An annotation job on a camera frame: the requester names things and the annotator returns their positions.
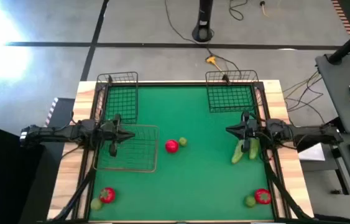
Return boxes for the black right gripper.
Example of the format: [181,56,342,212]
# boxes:
[225,111,268,153]

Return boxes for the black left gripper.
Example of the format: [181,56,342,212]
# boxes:
[99,113,136,158]

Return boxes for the green cucumber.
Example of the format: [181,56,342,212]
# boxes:
[248,138,261,161]
[231,139,246,165]

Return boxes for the red tomato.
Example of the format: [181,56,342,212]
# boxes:
[99,187,117,205]
[254,188,272,206]
[165,139,180,154]

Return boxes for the dark box with striped edge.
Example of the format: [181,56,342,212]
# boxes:
[44,97,76,127]

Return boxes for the green felt mat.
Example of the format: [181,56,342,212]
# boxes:
[89,85,275,222]

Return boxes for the white paper sheet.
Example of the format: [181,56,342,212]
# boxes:
[298,142,326,162]

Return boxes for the black floor stand pole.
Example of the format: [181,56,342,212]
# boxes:
[191,0,216,44]

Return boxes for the dark grey desk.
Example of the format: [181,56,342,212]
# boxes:
[315,52,350,135]

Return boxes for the large black cabinet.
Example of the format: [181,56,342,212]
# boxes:
[0,119,45,224]

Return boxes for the bronze wire basket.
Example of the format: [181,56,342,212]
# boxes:
[93,123,160,174]

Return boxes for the black wire basket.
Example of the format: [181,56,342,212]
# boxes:
[95,71,140,125]
[205,70,262,114]

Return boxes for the yellow cable plug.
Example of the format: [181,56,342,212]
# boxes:
[205,55,224,73]

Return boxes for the black table frame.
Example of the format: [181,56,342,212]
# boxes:
[80,80,287,223]

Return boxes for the tangled black cables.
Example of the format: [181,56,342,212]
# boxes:
[282,70,327,124]

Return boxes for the long black floor cable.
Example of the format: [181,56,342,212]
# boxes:
[164,0,241,73]

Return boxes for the looped black cable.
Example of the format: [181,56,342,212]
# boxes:
[228,0,249,22]

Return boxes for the yellowish cable with black plug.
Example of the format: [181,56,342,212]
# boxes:
[259,0,270,18]

